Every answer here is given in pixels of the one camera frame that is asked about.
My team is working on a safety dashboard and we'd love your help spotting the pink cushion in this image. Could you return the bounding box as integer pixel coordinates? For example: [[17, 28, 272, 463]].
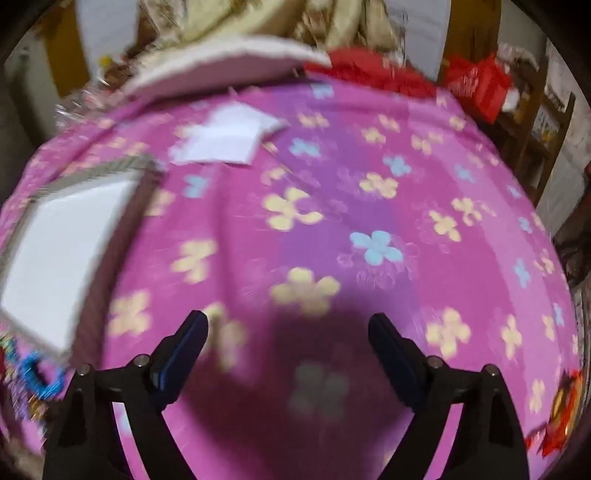
[[124, 36, 332, 95]]

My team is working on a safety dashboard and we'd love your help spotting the red cloth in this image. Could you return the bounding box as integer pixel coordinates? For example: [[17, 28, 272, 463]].
[[305, 46, 437, 99]]

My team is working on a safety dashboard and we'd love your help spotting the wooden shelf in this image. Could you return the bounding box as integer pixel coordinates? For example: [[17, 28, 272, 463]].
[[489, 44, 578, 206]]

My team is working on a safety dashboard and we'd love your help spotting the striped cardboard box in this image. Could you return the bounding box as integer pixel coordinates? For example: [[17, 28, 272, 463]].
[[0, 154, 169, 363]]

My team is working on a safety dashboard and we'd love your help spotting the red plastic bag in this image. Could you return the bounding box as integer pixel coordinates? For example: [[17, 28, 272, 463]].
[[444, 53, 513, 123]]

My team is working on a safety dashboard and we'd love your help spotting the red orange ornament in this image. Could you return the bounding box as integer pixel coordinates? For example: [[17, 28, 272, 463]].
[[526, 369, 583, 457]]

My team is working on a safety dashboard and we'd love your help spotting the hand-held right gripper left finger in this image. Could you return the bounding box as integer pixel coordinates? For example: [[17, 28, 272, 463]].
[[42, 310, 209, 480]]

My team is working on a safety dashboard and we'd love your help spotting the pink floral bedsheet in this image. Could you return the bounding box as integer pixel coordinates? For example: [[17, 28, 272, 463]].
[[0, 78, 588, 480]]

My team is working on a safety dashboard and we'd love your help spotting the white paper sheet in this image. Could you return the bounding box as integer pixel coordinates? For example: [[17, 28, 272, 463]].
[[170, 102, 289, 166]]

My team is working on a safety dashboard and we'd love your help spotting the beige floral quilt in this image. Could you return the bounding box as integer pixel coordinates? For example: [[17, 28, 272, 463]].
[[134, 0, 407, 70]]

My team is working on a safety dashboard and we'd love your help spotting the blue chain bracelet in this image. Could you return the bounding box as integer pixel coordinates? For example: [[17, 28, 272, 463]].
[[17, 350, 66, 398]]

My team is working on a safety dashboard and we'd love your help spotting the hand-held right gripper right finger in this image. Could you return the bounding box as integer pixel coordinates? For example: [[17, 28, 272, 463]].
[[368, 312, 530, 480]]

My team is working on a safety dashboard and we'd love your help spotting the clear plastic bag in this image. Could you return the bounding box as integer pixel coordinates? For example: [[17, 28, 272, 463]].
[[53, 85, 132, 130]]

